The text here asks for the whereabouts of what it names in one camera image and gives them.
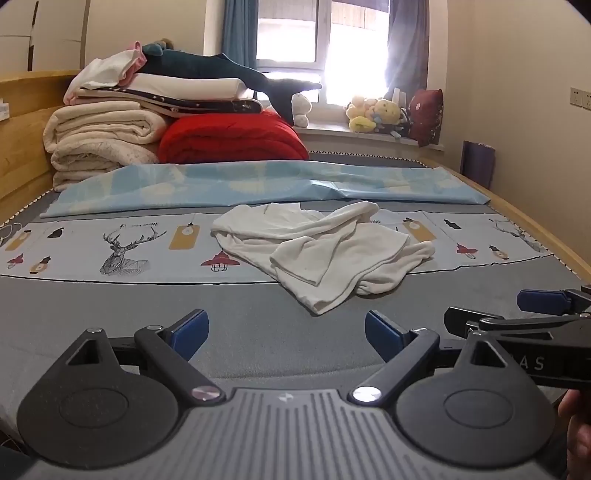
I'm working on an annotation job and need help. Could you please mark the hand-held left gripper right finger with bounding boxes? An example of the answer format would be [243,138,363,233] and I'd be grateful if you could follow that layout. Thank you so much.
[348,310,532,409]

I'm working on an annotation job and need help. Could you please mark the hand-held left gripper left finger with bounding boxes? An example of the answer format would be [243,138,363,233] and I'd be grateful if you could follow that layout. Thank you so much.
[60,309,227,407]

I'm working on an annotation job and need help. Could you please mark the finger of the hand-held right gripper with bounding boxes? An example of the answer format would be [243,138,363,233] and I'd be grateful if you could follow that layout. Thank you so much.
[444,307,509,340]
[517,285,591,319]

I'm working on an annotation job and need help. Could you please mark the white shirt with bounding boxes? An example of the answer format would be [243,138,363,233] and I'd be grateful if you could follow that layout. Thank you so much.
[211,200,436,315]

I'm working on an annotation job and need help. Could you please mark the person's right hand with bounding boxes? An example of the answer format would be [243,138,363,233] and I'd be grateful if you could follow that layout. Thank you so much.
[558,390,591,480]

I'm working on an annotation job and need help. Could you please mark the deer printed bed sheet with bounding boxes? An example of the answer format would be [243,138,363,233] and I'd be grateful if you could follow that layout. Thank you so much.
[0,209,552,283]

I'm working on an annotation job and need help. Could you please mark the purple bin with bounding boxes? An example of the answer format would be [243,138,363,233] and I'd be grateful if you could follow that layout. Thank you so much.
[461,141,496,188]

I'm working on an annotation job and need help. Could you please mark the light blue patterned sheet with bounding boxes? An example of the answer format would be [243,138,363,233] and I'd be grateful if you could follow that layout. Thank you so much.
[41,160,491,219]

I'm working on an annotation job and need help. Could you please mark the red folded quilt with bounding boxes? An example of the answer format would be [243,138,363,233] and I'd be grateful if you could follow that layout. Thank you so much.
[158,110,310,165]

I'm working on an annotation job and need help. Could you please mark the dark red cushion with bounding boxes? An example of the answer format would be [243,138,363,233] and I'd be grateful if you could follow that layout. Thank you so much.
[409,89,445,147]

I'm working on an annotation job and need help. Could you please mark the cream folded blanket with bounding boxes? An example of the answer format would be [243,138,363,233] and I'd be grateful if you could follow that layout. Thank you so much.
[43,104,169,192]

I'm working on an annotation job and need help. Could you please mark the yellow plush toys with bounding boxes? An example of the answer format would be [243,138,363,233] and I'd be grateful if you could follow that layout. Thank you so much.
[345,95,411,138]

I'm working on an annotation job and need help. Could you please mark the dark star patterned blanket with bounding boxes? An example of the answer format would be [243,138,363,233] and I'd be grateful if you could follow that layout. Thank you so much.
[111,90,264,119]

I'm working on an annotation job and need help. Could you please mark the white bear plush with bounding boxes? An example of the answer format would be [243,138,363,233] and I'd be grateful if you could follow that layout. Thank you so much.
[290,92,313,127]

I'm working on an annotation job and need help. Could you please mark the white folded quilt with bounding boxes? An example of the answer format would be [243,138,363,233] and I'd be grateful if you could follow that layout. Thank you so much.
[76,73,252,103]

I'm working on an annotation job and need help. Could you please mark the dark blue shark plush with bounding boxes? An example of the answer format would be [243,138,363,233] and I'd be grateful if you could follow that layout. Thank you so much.
[141,42,323,124]

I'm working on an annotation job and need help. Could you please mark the white and pink cloth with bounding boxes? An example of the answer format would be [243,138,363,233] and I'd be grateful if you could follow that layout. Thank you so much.
[64,41,147,104]

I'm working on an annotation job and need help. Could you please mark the blue curtain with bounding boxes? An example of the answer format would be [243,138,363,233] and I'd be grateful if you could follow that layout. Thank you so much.
[385,0,431,100]
[222,0,259,73]

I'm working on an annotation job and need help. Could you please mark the window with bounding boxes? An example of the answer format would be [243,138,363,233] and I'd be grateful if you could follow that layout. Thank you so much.
[252,0,398,106]

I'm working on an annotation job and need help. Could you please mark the cardboard boxes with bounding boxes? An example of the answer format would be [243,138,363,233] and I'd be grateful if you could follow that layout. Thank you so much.
[0,0,90,73]

